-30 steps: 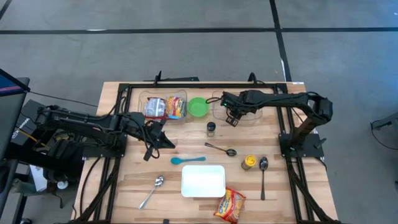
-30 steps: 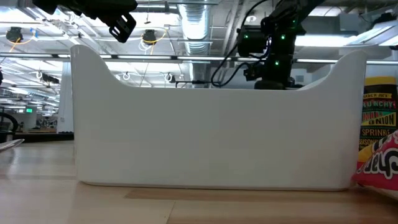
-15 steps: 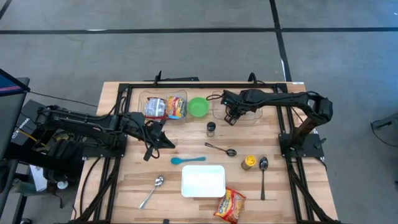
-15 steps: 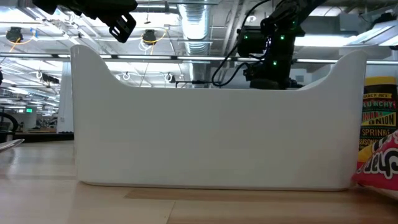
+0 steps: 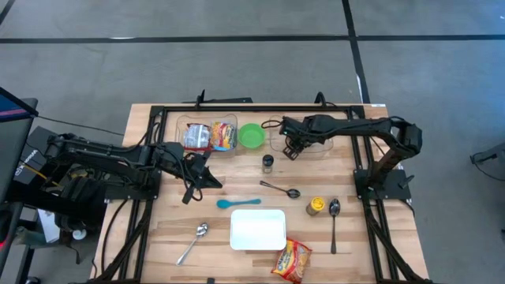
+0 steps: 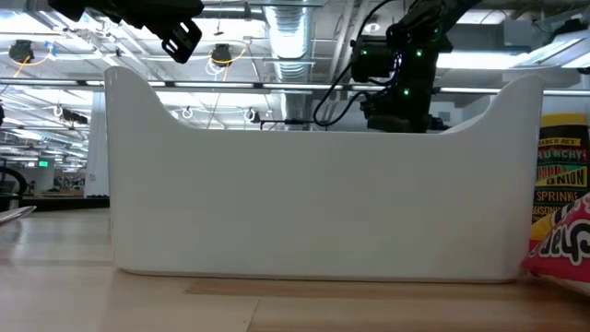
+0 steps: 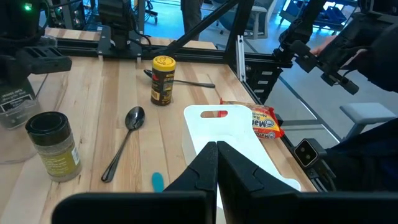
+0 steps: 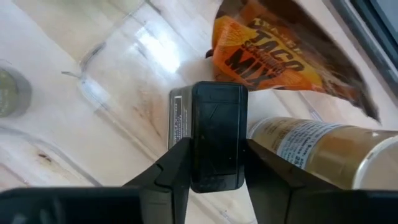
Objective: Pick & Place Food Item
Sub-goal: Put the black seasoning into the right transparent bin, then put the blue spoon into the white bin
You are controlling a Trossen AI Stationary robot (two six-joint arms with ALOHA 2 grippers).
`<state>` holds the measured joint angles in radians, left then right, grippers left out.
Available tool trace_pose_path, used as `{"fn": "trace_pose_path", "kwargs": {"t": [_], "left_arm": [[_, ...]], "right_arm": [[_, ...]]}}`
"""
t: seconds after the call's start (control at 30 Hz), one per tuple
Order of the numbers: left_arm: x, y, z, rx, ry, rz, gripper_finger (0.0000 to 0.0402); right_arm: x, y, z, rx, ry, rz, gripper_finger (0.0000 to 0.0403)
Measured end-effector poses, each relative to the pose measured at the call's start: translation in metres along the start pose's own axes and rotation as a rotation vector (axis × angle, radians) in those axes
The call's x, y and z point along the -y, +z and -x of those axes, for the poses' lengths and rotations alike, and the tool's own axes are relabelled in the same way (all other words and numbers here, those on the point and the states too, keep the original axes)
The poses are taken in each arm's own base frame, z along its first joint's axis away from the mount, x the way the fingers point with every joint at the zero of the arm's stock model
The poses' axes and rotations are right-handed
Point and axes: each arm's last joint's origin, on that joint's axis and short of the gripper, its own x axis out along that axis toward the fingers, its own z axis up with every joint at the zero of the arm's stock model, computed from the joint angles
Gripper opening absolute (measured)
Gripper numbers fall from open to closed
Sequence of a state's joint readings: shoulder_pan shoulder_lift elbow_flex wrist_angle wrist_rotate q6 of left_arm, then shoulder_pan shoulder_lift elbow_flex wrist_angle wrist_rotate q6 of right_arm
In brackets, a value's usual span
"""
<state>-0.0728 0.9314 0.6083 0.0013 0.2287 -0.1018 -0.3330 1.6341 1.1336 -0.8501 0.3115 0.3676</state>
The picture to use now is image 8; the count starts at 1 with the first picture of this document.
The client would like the clear plastic bin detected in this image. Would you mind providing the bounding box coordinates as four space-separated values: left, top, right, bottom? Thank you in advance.
60 0 398 224

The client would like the orange taco mix packet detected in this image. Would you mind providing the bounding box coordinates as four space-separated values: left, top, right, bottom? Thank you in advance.
205 0 382 124

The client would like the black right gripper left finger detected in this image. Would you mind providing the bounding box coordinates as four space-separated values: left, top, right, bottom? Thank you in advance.
123 138 192 224

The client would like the small black tin box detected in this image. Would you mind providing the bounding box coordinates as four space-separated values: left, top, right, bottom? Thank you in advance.
169 81 249 194

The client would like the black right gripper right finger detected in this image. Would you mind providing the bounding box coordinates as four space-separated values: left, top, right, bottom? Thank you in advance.
243 139 358 224

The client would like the tan spice jar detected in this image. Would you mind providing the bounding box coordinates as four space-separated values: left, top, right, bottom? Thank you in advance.
247 116 398 191

